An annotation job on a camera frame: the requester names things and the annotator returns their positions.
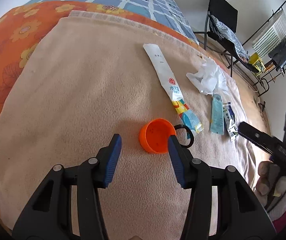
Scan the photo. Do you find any blue green medicine packet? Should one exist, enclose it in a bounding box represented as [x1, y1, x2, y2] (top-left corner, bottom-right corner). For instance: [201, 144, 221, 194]
[223, 102, 238, 141]

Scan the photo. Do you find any black hair tie ring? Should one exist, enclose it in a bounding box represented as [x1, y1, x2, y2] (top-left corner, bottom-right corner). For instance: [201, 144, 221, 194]
[173, 124, 195, 149]

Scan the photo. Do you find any right gloved hand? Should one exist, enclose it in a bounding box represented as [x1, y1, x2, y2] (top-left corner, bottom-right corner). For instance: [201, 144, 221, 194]
[254, 161, 286, 215]

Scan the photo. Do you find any orange plastic cup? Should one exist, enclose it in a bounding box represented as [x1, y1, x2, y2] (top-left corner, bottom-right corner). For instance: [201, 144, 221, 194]
[139, 118, 176, 154]

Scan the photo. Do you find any white tissue paper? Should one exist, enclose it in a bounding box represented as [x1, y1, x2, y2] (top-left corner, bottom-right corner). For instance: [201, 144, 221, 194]
[186, 59, 229, 96]

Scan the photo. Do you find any yellow crate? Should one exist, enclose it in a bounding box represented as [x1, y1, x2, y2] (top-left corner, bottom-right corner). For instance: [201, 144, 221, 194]
[249, 53, 266, 77]

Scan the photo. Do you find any beige fleece blanket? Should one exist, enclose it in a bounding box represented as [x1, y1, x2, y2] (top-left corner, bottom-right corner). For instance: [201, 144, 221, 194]
[0, 13, 257, 239]

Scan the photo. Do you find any black clothes drying rack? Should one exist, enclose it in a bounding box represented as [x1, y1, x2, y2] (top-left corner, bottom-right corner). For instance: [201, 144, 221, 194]
[245, 3, 286, 97]

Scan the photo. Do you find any orange floral bed sheet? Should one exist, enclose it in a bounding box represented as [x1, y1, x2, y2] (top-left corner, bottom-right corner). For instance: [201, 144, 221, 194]
[0, 0, 229, 233]

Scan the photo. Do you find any dark hanging garment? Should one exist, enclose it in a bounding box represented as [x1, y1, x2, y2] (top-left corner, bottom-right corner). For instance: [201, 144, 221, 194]
[268, 37, 286, 71]

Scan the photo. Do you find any long white snack wrapper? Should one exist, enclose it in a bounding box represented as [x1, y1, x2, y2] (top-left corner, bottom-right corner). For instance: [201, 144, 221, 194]
[143, 43, 203, 135]

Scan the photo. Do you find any striped green hanging towel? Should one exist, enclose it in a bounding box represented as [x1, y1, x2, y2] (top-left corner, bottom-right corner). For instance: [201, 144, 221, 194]
[252, 9, 286, 58]

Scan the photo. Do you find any teal flat sachet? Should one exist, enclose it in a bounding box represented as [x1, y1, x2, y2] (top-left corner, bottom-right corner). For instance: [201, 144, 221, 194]
[210, 94, 224, 135]

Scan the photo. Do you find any blue checkered mattress sheet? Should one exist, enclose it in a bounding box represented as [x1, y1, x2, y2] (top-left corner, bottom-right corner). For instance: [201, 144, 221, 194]
[25, 0, 200, 46]

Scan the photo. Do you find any black folding chair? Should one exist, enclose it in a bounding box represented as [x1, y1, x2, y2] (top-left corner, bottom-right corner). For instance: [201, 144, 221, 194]
[194, 0, 259, 74]

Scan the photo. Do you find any striped cloth on chair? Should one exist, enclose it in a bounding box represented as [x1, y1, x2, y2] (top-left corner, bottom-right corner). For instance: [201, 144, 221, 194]
[209, 14, 249, 63]

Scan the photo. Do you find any pink sleeve forearm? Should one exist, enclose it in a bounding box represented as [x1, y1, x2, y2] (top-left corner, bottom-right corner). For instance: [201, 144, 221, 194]
[269, 206, 286, 233]

